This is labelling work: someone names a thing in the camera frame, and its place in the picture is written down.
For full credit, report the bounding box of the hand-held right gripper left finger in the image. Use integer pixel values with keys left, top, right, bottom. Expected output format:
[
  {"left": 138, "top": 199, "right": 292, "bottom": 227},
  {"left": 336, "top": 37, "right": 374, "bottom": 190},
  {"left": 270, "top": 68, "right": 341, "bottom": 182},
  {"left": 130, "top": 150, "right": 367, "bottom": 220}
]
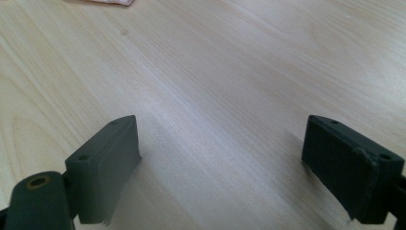
[{"left": 64, "top": 115, "right": 143, "bottom": 226}]

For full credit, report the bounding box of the pink sock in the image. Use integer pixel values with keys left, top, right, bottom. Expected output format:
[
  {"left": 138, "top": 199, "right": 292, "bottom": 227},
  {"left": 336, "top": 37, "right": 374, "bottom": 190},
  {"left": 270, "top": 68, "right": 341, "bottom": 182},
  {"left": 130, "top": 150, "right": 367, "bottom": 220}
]
[{"left": 91, "top": 0, "right": 136, "bottom": 7}]

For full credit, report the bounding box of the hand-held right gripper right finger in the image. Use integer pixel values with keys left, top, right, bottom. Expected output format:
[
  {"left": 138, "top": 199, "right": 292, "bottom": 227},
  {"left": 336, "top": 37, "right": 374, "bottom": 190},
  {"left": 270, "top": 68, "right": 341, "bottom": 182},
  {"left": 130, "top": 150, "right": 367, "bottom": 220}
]
[{"left": 301, "top": 114, "right": 406, "bottom": 225}]

